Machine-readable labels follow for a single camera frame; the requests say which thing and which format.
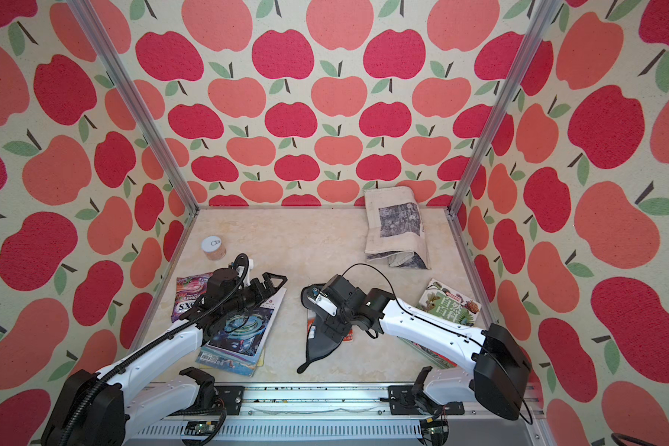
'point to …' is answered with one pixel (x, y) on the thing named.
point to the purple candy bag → (189, 289)
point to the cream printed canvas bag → (395, 229)
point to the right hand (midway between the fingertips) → (336, 316)
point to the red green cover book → (451, 307)
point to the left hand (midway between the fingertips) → (282, 290)
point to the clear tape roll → (212, 246)
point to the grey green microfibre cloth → (319, 345)
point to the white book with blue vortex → (256, 321)
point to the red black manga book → (311, 321)
